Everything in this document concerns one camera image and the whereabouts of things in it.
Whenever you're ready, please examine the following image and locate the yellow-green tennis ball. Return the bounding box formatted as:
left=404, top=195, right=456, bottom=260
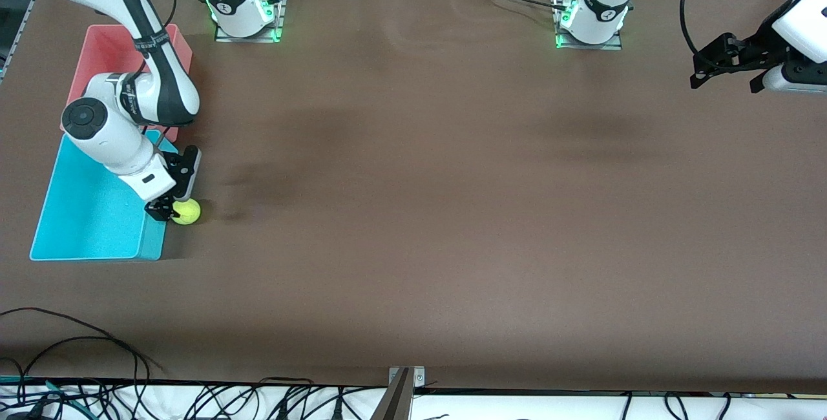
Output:
left=171, top=198, right=202, bottom=226

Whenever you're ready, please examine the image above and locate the blue plastic bin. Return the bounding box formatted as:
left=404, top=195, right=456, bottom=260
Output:
left=29, top=129, right=180, bottom=262

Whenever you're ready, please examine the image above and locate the pink plastic bin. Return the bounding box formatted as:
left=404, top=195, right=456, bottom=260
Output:
left=61, top=23, right=193, bottom=143

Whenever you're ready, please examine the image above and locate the brown table cover sheet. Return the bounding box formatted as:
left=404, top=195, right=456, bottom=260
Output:
left=0, top=0, right=827, bottom=395

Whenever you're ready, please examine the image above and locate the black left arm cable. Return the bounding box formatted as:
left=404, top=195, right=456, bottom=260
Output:
left=680, top=0, right=776, bottom=73

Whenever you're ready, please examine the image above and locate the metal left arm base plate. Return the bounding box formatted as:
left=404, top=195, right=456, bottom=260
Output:
left=552, top=0, right=625, bottom=51

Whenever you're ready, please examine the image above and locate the long black cable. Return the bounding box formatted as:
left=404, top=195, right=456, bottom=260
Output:
left=0, top=307, right=143, bottom=383
left=16, top=336, right=165, bottom=382

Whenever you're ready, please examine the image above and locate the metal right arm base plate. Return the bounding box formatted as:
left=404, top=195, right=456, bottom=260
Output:
left=215, top=0, right=289, bottom=43

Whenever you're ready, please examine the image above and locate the teal cable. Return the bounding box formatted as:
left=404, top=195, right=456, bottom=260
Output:
left=0, top=376, right=88, bottom=417

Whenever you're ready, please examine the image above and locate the metal bracket plate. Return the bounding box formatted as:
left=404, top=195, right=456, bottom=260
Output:
left=388, top=366, right=426, bottom=388

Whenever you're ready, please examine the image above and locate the grey metal post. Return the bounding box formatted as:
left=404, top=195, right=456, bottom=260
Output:
left=368, top=368, right=414, bottom=420

